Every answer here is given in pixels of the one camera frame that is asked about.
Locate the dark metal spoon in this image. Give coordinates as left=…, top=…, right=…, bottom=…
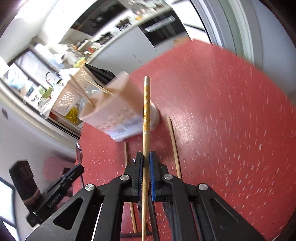
left=76, top=142, right=84, bottom=187

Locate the patterned bamboo chopstick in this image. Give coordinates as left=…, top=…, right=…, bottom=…
left=142, top=76, right=151, bottom=240

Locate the plain wooden chopstick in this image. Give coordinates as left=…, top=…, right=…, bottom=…
left=69, top=75, right=114, bottom=96

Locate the pink plastic stool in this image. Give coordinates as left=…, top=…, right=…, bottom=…
left=43, top=157, right=75, bottom=181

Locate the wooden chopstick left side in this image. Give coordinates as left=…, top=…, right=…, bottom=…
left=123, top=141, right=138, bottom=234

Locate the thin wooden chopstick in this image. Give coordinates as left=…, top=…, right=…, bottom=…
left=166, top=117, right=182, bottom=179

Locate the pink plastic utensil holder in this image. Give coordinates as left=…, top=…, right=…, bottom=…
left=78, top=70, right=161, bottom=142

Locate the pink perforated storage rack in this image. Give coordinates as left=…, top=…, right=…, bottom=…
left=41, top=66, right=98, bottom=126

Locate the black jacket hanging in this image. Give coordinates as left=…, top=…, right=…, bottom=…
left=84, top=64, right=115, bottom=86

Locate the black built-in oven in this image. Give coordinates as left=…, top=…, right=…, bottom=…
left=138, top=10, right=187, bottom=46

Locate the black range hood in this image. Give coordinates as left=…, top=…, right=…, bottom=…
left=71, top=1, right=127, bottom=36

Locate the white refrigerator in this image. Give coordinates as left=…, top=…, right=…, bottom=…
left=183, top=1, right=212, bottom=44

